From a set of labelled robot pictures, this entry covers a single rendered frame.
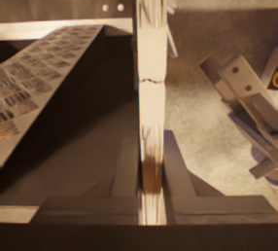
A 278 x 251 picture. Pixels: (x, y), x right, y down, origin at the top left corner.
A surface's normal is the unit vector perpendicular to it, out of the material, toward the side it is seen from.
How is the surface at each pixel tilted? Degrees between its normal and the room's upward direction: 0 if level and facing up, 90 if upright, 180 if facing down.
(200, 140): 0
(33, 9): 0
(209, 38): 0
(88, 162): 90
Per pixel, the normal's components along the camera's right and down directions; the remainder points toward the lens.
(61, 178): -0.03, -0.90
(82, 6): -0.02, 0.44
